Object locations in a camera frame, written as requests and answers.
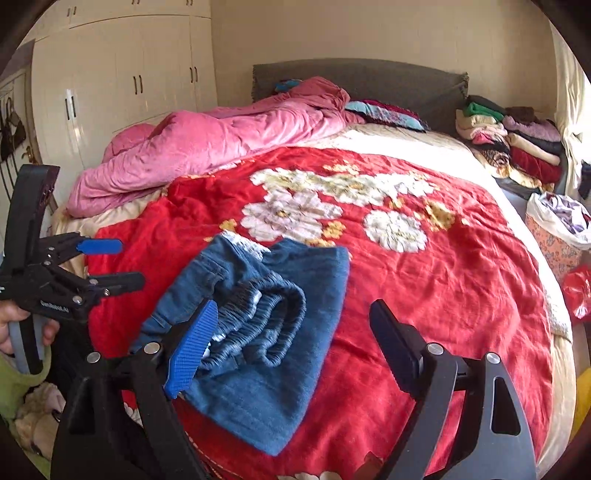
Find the pale curtain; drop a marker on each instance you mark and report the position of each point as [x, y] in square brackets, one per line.
[570, 92]

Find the cream fluffy cloth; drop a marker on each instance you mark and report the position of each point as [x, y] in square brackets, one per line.
[37, 415]

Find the red floral blanket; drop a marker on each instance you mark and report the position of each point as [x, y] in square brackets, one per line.
[415, 286]

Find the floral fabric basket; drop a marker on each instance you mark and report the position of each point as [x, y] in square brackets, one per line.
[551, 247]

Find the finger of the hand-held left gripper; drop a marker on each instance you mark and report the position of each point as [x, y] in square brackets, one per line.
[104, 246]
[120, 282]

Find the blue pants with lace hem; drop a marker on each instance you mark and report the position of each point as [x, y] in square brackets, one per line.
[286, 369]

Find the white bag of clothes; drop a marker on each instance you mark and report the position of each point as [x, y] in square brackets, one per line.
[538, 210]

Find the person's left hand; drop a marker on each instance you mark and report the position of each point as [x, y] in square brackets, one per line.
[5, 330]

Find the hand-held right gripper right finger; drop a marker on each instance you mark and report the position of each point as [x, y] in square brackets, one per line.
[390, 337]

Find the cream wardrobe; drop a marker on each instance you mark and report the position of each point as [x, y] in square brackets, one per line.
[115, 60]

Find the pile of folded clothes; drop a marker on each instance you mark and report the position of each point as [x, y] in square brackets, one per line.
[521, 143]

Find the small blue cloth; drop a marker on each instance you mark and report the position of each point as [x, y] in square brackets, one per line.
[287, 85]

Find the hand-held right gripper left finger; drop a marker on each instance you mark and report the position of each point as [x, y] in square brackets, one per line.
[191, 348]

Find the red plastic bag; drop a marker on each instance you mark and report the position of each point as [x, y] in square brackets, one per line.
[579, 295]

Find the pink quilt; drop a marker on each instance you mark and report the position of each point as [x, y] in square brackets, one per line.
[207, 138]

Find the multicoloured pillow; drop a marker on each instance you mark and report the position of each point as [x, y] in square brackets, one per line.
[388, 114]

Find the grey white small blanket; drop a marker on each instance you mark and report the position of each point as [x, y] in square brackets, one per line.
[558, 321]

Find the person's left forearm green sleeve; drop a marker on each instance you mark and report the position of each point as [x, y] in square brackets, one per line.
[9, 390]

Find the dark grey headboard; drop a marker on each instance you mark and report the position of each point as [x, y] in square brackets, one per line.
[392, 83]

